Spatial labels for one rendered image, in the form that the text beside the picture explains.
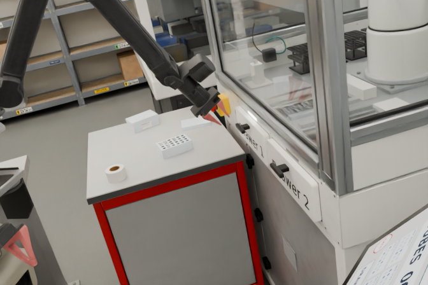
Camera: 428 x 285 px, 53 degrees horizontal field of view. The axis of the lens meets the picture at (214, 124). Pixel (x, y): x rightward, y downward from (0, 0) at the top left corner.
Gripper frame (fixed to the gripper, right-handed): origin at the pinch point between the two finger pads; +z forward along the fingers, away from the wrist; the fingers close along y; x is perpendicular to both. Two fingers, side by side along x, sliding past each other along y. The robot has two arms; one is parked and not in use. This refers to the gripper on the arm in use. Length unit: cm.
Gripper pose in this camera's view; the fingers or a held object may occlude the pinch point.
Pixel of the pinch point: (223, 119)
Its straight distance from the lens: 136.2
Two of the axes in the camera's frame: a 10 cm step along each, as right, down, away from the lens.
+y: 6.9, -7.2, -0.5
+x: -2.6, -3.2, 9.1
